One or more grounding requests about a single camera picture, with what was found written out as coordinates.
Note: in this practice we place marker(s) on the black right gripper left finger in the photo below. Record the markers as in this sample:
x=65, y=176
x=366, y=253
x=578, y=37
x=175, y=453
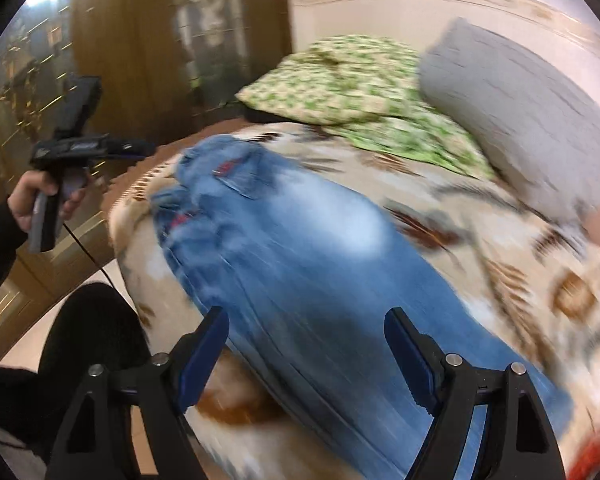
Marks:
x=94, y=440

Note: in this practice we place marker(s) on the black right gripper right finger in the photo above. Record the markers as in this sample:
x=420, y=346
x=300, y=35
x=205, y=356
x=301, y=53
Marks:
x=516, y=440

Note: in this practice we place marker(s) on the blue denim jeans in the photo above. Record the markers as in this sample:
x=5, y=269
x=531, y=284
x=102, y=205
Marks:
x=307, y=270

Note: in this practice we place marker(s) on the person's left hand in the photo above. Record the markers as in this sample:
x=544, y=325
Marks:
x=31, y=184

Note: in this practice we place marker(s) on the person's black trousers leg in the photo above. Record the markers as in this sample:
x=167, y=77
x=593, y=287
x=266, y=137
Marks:
x=95, y=325

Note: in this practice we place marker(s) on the dark wooden wardrobe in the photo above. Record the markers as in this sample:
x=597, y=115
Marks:
x=168, y=68

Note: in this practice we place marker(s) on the leaf-patterned beige blanket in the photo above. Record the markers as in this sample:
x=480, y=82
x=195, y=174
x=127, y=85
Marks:
x=514, y=272

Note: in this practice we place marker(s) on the green patterned pillow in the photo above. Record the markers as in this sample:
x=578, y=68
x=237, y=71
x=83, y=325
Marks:
x=365, y=89

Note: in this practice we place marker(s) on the grey quilted pillow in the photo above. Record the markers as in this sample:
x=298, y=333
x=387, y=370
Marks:
x=535, y=126

